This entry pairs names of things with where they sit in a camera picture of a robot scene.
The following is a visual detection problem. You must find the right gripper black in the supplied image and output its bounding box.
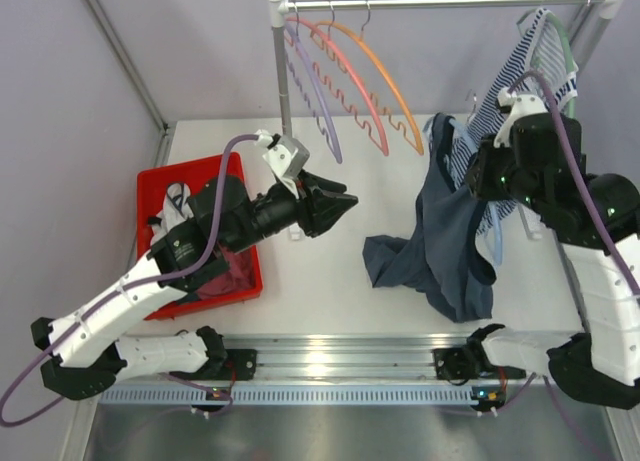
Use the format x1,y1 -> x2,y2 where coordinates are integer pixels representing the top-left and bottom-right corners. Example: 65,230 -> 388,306
465,131 -> 547,214

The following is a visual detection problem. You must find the light blue hanger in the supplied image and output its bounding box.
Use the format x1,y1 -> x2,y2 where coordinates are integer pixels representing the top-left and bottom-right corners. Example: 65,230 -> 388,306
443,89 -> 503,267

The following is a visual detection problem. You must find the red plastic bin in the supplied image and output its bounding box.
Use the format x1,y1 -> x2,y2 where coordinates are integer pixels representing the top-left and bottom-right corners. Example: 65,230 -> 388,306
136,155 -> 263,321

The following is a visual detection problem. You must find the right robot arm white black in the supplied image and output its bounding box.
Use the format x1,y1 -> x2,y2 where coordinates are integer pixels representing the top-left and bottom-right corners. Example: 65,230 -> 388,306
466,113 -> 639,410

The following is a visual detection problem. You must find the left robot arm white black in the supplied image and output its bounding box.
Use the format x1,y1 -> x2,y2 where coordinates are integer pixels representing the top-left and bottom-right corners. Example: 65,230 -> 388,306
31,171 -> 358,401

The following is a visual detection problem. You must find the pink hanger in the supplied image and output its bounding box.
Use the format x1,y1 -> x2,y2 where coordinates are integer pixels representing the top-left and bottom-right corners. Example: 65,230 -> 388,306
284,15 -> 390,157

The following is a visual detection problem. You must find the green hanger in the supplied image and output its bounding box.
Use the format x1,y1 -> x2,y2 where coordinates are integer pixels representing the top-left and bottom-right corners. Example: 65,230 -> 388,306
516,8 -> 579,118

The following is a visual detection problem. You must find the blue white striped tank top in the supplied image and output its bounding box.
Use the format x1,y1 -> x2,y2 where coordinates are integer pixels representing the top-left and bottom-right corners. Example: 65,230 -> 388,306
447,8 -> 580,237

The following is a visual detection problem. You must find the purple hanger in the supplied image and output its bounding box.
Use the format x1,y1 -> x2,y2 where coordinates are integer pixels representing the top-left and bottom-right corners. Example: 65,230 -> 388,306
284,22 -> 343,164

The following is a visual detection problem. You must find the orange hanger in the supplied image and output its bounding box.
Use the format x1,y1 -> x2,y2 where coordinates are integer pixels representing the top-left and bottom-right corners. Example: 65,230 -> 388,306
310,0 -> 424,156

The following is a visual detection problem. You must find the maroon garment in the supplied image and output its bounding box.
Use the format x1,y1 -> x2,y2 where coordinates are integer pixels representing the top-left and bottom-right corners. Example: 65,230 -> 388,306
197,248 -> 255,299

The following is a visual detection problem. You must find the white printed garment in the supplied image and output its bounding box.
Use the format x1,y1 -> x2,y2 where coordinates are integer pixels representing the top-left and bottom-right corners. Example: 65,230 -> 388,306
147,182 -> 193,245

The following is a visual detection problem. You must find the metal clothes rack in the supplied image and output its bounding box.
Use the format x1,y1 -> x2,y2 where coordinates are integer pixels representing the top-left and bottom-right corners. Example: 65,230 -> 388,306
265,0 -> 636,240

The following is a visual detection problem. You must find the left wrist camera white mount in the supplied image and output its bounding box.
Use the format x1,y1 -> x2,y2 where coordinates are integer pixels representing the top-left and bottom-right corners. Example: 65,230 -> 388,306
254,129 -> 310,200

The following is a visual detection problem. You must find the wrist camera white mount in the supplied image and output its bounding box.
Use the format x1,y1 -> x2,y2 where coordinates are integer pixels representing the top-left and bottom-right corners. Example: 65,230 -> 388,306
493,88 -> 547,148
254,129 -> 310,200

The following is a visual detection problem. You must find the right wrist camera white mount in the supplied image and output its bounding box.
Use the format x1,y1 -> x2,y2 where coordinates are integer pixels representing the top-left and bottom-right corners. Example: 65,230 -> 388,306
493,88 -> 547,148

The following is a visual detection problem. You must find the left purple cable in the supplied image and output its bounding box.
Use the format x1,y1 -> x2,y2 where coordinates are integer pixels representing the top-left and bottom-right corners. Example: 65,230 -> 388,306
0,133 -> 264,428

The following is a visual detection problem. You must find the aluminium mounting rail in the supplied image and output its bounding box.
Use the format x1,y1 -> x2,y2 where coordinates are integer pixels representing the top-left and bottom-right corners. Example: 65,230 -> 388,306
124,333 -> 616,387

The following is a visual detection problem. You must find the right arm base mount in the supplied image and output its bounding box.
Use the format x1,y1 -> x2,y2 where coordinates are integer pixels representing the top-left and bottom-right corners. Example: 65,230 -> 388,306
433,323 -> 526,386

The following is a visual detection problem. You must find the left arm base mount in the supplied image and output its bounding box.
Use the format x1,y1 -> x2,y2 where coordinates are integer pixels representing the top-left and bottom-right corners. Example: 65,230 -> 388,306
170,326 -> 257,381

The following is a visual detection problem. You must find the slotted cable duct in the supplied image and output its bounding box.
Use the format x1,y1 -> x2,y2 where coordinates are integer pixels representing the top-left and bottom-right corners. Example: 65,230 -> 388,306
99,384 -> 501,406

